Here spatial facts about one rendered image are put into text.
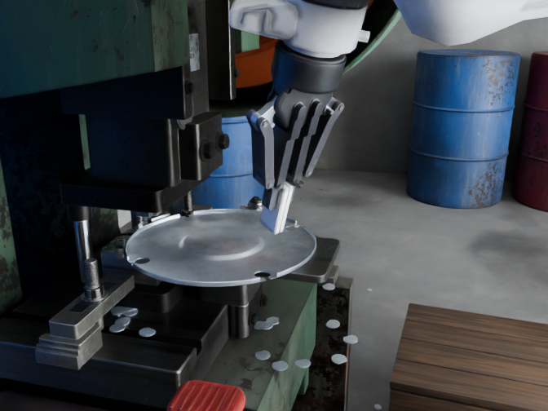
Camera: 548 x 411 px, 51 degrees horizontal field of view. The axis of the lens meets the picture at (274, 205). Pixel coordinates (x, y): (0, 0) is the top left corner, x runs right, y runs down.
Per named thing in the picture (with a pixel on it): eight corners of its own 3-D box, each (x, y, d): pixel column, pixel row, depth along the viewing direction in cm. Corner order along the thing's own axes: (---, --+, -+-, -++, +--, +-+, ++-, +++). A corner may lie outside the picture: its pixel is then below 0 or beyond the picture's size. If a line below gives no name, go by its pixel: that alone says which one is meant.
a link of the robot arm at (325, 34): (386, 6, 56) (371, 59, 59) (302, -33, 63) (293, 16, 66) (292, 11, 49) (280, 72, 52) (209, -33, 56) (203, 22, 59)
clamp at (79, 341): (143, 305, 86) (138, 241, 82) (78, 370, 70) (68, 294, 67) (107, 300, 87) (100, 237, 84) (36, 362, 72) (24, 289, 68)
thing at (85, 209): (214, 188, 97) (212, 157, 95) (161, 231, 79) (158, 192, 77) (128, 182, 101) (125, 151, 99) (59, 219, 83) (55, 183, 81)
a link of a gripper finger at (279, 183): (309, 105, 61) (299, 107, 60) (287, 192, 67) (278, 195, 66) (286, 90, 63) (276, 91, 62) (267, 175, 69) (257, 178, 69)
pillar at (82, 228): (98, 276, 88) (88, 189, 83) (90, 283, 86) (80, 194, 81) (85, 275, 89) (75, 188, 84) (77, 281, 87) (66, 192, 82)
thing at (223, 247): (103, 232, 93) (103, 227, 93) (258, 203, 107) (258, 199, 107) (165, 307, 70) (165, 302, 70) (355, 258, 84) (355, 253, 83)
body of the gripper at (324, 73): (306, 64, 54) (287, 148, 60) (365, 55, 60) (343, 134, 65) (258, 34, 59) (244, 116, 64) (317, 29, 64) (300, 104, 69)
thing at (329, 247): (338, 311, 95) (341, 236, 90) (322, 359, 82) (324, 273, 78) (197, 293, 101) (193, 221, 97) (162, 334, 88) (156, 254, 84)
